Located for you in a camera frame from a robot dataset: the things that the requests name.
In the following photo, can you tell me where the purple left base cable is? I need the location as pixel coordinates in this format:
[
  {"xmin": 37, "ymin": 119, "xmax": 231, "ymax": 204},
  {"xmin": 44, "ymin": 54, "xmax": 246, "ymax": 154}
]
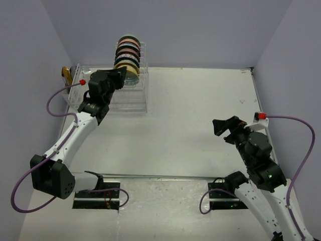
[{"xmin": 80, "ymin": 188, "xmax": 130, "ymax": 208}]

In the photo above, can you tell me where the gold utensil in holder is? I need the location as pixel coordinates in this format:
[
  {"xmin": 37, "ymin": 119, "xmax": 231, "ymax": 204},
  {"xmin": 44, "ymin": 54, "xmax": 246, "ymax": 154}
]
[{"xmin": 61, "ymin": 66, "xmax": 73, "ymax": 86}]

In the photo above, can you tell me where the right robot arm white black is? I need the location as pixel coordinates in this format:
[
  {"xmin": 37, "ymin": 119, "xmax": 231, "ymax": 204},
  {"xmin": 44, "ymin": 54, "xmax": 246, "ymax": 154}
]
[{"xmin": 212, "ymin": 112, "xmax": 314, "ymax": 240}]

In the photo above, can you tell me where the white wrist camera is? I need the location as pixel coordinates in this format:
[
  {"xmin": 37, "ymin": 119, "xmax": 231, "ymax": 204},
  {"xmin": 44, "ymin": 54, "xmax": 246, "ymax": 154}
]
[
  {"xmin": 244, "ymin": 112, "xmax": 269, "ymax": 132},
  {"xmin": 78, "ymin": 69, "xmax": 93, "ymax": 85}
]

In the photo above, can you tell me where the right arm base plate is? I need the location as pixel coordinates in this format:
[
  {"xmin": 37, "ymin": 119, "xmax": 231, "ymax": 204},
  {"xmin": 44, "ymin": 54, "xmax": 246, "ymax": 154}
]
[{"xmin": 208, "ymin": 179, "xmax": 248, "ymax": 210}]

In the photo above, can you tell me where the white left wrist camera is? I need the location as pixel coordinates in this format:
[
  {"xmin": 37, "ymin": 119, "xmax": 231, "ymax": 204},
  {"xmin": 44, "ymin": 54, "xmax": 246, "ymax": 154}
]
[{"xmin": 78, "ymin": 69, "xmax": 93, "ymax": 85}]

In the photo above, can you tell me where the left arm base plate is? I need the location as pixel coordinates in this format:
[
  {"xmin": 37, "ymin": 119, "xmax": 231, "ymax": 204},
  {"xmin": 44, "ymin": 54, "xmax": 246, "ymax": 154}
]
[{"xmin": 72, "ymin": 190, "xmax": 120, "ymax": 210}]

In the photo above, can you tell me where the dark blue patterned bowl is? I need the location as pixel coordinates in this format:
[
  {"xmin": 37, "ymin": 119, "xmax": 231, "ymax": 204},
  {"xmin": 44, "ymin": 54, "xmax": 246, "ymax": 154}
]
[{"xmin": 114, "ymin": 57, "xmax": 140, "ymax": 68}]

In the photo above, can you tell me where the yellow blue patterned bowl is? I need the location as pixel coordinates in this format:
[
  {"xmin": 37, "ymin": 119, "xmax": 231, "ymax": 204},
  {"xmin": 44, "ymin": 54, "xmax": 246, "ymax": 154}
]
[{"xmin": 113, "ymin": 63, "xmax": 139, "ymax": 86}]

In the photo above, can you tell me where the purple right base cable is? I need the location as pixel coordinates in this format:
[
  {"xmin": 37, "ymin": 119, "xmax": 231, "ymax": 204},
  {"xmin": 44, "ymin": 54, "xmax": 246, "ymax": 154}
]
[{"xmin": 199, "ymin": 188, "xmax": 241, "ymax": 215}]

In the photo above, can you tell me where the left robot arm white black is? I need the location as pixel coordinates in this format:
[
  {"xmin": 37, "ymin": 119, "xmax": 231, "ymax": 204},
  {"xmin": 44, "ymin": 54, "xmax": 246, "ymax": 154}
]
[{"xmin": 30, "ymin": 67, "xmax": 126, "ymax": 199}]

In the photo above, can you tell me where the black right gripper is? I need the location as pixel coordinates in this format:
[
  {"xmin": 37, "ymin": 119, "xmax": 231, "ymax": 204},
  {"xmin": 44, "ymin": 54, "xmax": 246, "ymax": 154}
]
[{"xmin": 212, "ymin": 115, "xmax": 258, "ymax": 165}]

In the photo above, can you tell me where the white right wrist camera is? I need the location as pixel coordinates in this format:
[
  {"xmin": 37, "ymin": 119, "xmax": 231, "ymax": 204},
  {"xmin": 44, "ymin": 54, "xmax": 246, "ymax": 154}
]
[{"xmin": 244, "ymin": 112, "xmax": 269, "ymax": 132}]

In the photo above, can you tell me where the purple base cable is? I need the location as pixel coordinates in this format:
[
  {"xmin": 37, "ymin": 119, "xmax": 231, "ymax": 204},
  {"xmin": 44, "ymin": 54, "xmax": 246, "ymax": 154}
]
[
  {"xmin": 80, "ymin": 188, "xmax": 130, "ymax": 208},
  {"xmin": 199, "ymin": 188, "xmax": 241, "ymax": 215}
]

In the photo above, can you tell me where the white wire dish rack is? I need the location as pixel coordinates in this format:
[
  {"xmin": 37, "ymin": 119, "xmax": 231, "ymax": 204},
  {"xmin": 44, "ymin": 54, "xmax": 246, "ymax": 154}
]
[{"xmin": 69, "ymin": 42, "xmax": 148, "ymax": 112}]

